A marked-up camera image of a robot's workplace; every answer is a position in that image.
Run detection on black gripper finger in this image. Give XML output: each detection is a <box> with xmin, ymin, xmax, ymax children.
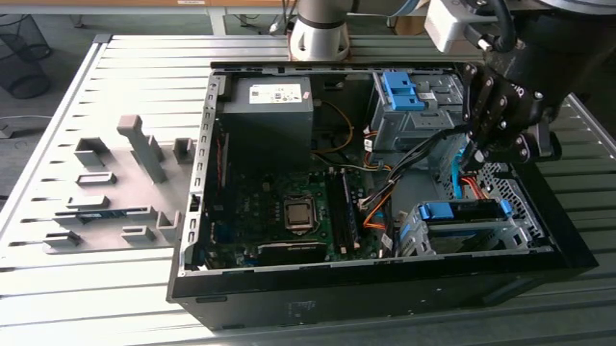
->
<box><xmin>461</xmin><ymin>62</ymin><xmax>510</xmax><ymax>171</ymax></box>
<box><xmin>485</xmin><ymin>120</ymin><xmax>562</xmax><ymax>164</ymax></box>

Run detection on orange wire with black plug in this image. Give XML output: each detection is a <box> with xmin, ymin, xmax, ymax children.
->
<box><xmin>459</xmin><ymin>174</ymin><xmax>487</xmax><ymax>200</ymax></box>

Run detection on blue wire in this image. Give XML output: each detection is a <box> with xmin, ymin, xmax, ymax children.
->
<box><xmin>451</xmin><ymin>143</ymin><xmax>475</xmax><ymax>200</ymax></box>

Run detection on hard disk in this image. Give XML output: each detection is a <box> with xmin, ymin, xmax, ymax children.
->
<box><xmin>398</xmin><ymin>199</ymin><xmax>514</xmax><ymax>255</ymax></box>

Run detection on metal disk bay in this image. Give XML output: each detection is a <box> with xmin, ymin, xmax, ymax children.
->
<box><xmin>397</xmin><ymin>198</ymin><xmax>536</xmax><ymax>257</ymax></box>

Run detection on tall metal drive cage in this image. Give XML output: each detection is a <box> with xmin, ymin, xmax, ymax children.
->
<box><xmin>369</xmin><ymin>71</ymin><xmax>475</xmax><ymax>153</ymax></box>

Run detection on blue plastic bay latch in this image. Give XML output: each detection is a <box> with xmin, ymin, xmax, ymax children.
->
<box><xmin>382</xmin><ymin>71</ymin><xmax>429</xmax><ymax>112</ymax></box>

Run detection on black RAM stick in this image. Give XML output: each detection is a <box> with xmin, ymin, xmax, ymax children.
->
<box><xmin>324</xmin><ymin>167</ymin><xmax>350</xmax><ymax>254</ymax></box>

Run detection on grey power supply unit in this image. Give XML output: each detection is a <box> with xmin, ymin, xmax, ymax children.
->
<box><xmin>215</xmin><ymin>75</ymin><xmax>315</xmax><ymax>170</ymax></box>

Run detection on CPU socket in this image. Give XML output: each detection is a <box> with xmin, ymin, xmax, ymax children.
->
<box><xmin>280</xmin><ymin>194</ymin><xmax>322</xmax><ymax>234</ymax></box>

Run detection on silver CPU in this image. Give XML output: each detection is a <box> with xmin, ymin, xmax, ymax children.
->
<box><xmin>286</xmin><ymin>203</ymin><xmax>315</xmax><ymax>223</ymax></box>

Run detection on green motherboard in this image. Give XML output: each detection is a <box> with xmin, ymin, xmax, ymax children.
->
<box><xmin>206</xmin><ymin>168</ymin><xmax>386</xmax><ymax>270</ymax></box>

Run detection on black graphics card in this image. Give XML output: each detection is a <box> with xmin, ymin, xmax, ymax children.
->
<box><xmin>256</xmin><ymin>241</ymin><xmax>328</xmax><ymax>267</ymax></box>

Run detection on black PC case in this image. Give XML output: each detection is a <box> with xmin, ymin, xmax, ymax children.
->
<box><xmin>165</xmin><ymin>61</ymin><xmax>600</xmax><ymax>331</ymax></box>

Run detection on white framed wooden desk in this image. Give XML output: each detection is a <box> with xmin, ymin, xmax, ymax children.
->
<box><xmin>0</xmin><ymin>0</ymin><xmax>429</xmax><ymax>37</ymax></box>

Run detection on grey parts rack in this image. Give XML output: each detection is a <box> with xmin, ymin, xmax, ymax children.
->
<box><xmin>40</xmin><ymin>115</ymin><xmax>198</xmax><ymax>256</ymax></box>

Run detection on blue RAM stick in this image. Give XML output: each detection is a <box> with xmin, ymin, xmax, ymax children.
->
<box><xmin>55</xmin><ymin>208</ymin><xmax>148</xmax><ymax>221</ymax></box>

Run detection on black mesh wastebasket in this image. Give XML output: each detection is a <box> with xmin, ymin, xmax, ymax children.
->
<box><xmin>0</xmin><ymin>32</ymin><xmax>52</xmax><ymax>100</ymax></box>

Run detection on thick black camera cable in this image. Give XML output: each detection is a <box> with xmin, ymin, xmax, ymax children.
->
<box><xmin>473</xmin><ymin>0</ymin><xmax>521</xmax><ymax>53</ymax></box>

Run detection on black cable bundle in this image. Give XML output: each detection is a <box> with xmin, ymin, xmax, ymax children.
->
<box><xmin>382</xmin><ymin>125</ymin><xmax>470</xmax><ymax>188</ymax></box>

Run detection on thin yellow wire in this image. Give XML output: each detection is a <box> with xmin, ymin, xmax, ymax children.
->
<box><xmin>311</xmin><ymin>102</ymin><xmax>355</xmax><ymax>155</ymax></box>

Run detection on multicolour power wire bundle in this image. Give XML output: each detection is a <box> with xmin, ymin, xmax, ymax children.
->
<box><xmin>311</xmin><ymin>153</ymin><xmax>394</xmax><ymax>174</ymax></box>

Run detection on wire bundle with white plug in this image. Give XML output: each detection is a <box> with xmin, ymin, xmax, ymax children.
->
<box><xmin>357</xmin><ymin>178</ymin><xmax>403</xmax><ymax>213</ymax></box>

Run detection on orange looped wires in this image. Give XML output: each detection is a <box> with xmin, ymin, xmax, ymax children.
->
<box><xmin>363</xmin><ymin>201</ymin><xmax>389</xmax><ymax>231</ymax></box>

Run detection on white floor cable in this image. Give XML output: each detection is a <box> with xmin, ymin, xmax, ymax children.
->
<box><xmin>0</xmin><ymin>114</ymin><xmax>53</xmax><ymax>123</ymax></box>

